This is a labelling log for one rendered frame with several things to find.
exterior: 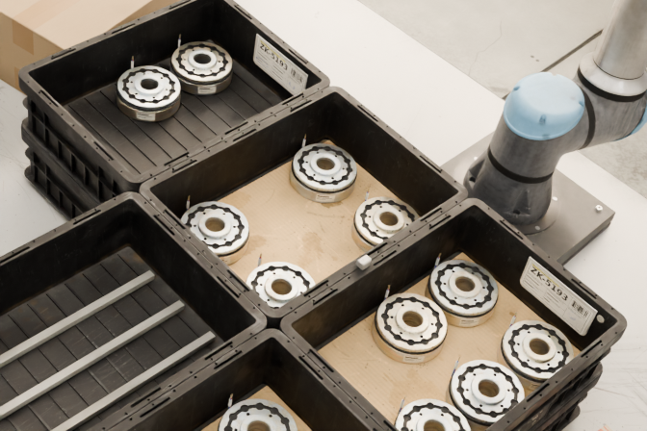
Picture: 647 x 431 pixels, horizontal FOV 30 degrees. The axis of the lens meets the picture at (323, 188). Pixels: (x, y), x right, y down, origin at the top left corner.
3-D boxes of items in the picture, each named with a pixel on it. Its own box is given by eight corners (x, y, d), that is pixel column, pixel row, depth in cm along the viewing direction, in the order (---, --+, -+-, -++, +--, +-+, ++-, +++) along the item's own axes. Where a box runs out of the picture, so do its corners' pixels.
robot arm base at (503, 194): (495, 151, 214) (512, 110, 207) (563, 200, 208) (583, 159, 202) (445, 188, 205) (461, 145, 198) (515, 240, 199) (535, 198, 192)
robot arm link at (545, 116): (475, 136, 200) (499, 73, 191) (536, 120, 207) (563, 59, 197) (516, 185, 194) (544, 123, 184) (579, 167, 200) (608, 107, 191)
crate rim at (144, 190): (333, 93, 194) (335, 82, 192) (470, 204, 181) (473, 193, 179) (133, 198, 172) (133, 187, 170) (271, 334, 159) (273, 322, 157)
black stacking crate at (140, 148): (210, 40, 214) (215, -12, 206) (323, 136, 201) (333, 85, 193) (17, 128, 192) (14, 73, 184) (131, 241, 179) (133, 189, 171)
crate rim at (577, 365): (470, 204, 181) (474, 193, 179) (628, 333, 168) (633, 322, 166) (271, 334, 159) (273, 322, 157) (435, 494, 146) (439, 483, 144)
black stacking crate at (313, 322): (455, 247, 188) (473, 197, 180) (605, 372, 175) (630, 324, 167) (265, 376, 166) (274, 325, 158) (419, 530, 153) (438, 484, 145)
